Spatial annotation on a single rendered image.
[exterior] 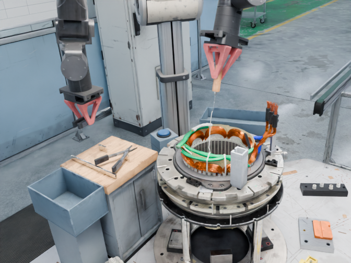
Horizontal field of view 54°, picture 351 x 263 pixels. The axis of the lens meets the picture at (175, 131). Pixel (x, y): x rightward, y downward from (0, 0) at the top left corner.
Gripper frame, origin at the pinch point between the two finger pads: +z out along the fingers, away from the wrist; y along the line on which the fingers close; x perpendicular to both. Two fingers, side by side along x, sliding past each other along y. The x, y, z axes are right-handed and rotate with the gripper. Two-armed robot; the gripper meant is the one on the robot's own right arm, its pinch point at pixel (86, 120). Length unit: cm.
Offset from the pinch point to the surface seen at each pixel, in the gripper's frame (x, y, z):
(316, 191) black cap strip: 53, 49, 38
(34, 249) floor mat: 15, -96, 118
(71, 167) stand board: -6.3, -1.9, 12.1
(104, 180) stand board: -5.9, 10.6, 12.0
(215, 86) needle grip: 12.7, 32.1, -11.2
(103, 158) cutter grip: -1.3, 5.8, 9.5
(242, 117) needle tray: 50, 22, 15
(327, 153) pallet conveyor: 179, 28, 96
